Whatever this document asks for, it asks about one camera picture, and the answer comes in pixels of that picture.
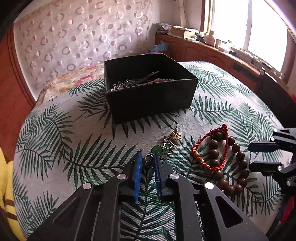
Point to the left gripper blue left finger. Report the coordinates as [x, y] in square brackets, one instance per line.
[93, 212]

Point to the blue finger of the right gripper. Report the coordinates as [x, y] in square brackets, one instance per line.
[262, 146]
[266, 168]

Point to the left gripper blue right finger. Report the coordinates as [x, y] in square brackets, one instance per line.
[202, 211]

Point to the metal hair pin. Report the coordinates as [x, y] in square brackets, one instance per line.
[129, 83]

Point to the palm leaf print cloth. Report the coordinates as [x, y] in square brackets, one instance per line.
[72, 139]

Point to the yellow plush toy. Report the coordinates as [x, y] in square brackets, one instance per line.
[8, 210]

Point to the black storage box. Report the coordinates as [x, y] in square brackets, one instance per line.
[173, 88]

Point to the window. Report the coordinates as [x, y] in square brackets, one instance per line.
[257, 28]

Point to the pink white bottle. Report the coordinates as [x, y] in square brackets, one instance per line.
[209, 38]

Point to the floral quilt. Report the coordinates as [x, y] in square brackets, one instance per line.
[69, 81]

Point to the wooden sideboard cabinet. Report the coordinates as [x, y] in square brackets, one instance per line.
[184, 50]

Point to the blue plush toy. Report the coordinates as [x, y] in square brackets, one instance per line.
[160, 47]

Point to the red wooden wardrobe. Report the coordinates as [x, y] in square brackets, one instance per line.
[16, 98]

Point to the cardboard box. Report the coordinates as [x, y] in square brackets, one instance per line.
[182, 32]

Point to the pink circle pattern curtain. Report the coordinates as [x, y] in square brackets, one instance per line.
[59, 37]

